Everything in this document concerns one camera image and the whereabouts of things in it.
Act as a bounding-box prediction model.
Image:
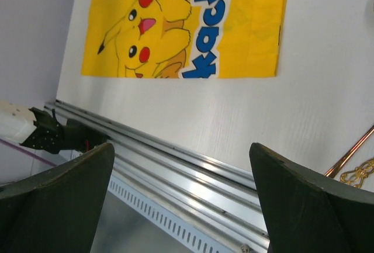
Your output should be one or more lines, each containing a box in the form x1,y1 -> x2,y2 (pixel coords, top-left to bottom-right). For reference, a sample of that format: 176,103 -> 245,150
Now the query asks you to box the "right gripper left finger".
1,143 -> 115,252

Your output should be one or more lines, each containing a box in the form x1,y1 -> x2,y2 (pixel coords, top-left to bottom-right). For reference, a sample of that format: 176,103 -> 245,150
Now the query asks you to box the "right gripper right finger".
249,143 -> 373,252

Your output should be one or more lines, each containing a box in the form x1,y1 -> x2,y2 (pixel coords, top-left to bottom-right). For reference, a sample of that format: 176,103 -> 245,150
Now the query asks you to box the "yellow Pikachu placemat cloth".
81,0 -> 286,79

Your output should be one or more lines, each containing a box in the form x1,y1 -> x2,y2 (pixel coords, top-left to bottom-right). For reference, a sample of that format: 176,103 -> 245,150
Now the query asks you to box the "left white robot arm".
0,99 -> 36,144

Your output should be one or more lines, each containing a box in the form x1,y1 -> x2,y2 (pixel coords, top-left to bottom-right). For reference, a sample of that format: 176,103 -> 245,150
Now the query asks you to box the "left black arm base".
21,108 -> 106,154

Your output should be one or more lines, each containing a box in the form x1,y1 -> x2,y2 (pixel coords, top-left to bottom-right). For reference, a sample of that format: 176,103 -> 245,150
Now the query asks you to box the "copper fork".
324,125 -> 374,179

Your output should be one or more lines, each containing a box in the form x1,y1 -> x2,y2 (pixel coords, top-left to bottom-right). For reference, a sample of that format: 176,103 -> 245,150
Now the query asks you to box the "copper spoon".
340,158 -> 373,189

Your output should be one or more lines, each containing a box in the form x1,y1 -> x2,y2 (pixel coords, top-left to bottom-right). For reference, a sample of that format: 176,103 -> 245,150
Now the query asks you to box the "perforated grey cable duct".
91,175 -> 233,252

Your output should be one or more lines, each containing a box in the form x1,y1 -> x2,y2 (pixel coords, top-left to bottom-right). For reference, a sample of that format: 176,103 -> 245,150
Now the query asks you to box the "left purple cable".
0,138 -> 58,168

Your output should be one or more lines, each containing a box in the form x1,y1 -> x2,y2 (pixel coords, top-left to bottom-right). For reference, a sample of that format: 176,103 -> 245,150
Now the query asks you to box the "aluminium mounting rail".
45,101 -> 269,252

